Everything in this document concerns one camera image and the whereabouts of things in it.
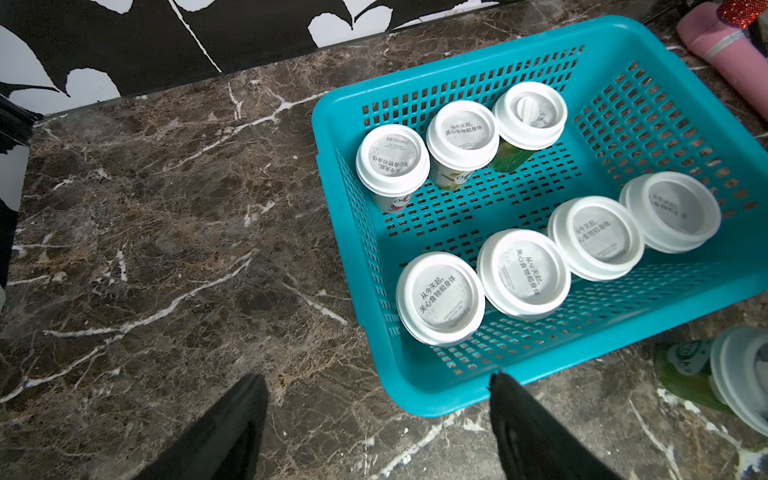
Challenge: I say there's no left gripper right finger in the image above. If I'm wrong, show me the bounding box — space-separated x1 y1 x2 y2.
489 373 618 479

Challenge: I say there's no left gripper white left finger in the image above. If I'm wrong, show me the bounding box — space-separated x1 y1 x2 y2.
137 373 269 479

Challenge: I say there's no white yogurt cup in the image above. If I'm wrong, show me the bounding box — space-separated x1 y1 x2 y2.
547 196 645 282
396 252 485 347
476 229 572 321
489 81 568 173
653 326 767 436
619 172 722 254
426 100 500 192
355 124 430 213

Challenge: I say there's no teal plastic basket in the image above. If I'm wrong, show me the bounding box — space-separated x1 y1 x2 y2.
312 16 767 418

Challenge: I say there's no pink and red tube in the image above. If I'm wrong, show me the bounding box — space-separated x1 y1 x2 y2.
676 1 767 120

